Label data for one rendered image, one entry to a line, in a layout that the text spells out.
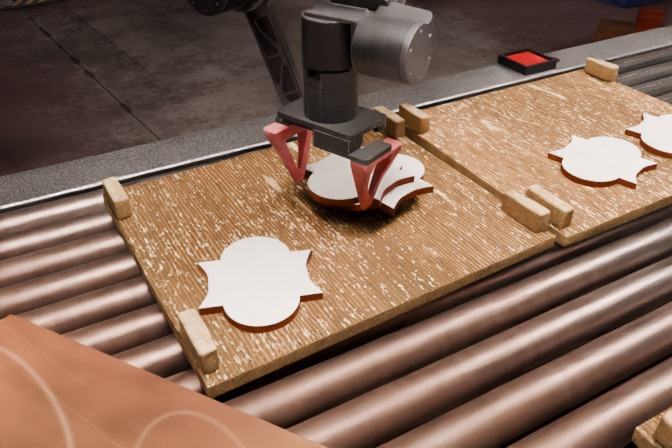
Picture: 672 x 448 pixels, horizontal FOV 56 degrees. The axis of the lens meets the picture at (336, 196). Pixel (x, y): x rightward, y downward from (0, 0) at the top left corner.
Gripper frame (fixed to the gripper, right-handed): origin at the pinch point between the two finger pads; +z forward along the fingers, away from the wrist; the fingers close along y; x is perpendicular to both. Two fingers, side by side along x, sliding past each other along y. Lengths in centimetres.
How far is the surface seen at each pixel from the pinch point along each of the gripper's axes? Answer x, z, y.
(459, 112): -34.0, 3.4, 1.9
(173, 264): 17.2, 4.0, 7.4
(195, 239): 12.8, 3.9, 8.9
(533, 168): -24.7, 3.7, -14.0
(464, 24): -347, 91, 158
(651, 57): -82, 5, -14
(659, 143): -40.0, 2.7, -25.4
